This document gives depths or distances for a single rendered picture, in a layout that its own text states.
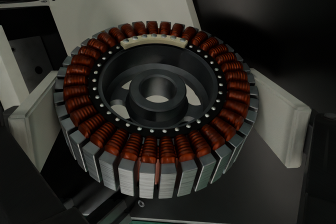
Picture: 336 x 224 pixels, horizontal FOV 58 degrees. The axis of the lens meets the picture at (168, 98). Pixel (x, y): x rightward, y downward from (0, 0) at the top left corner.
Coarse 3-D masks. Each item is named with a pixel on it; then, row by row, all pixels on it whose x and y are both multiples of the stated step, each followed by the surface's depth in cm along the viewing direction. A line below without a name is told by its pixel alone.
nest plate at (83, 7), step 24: (72, 0) 29; (96, 0) 28; (120, 0) 26; (144, 0) 25; (168, 0) 24; (72, 24) 30; (96, 24) 28; (192, 24) 23; (72, 48) 31; (192, 96) 25
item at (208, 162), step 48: (96, 48) 18; (144, 48) 19; (192, 48) 19; (96, 96) 16; (144, 96) 19; (240, 96) 16; (96, 144) 14; (144, 144) 14; (192, 144) 14; (240, 144) 15; (144, 192) 15
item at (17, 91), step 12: (0, 36) 21; (0, 48) 21; (0, 60) 21; (12, 60) 21; (0, 72) 21; (12, 72) 21; (0, 84) 22; (12, 84) 21; (24, 84) 22; (0, 96) 22; (12, 96) 21; (24, 96) 22
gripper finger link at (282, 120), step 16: (256, 80) 17; (272, 96) 15; (288, 96) 14; (272, 112) 15; (288, 112) 13; (304, 112) 13; (256, 128) 17; (272, 128) 15; (288, 128) 14; (304, 128) 13; (272, 144) 15; (288, 144) 14; (288, 160) 14
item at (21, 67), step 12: (36, 36) 34; (12, 48) 32; (24, 48) 33; (36, 48) 34; (24, 60) 33; (36, 60) 34; (48, 60) 35; (24, 72) 32; (36, 72) 34; (48, 72) 35; (36, 84) 33
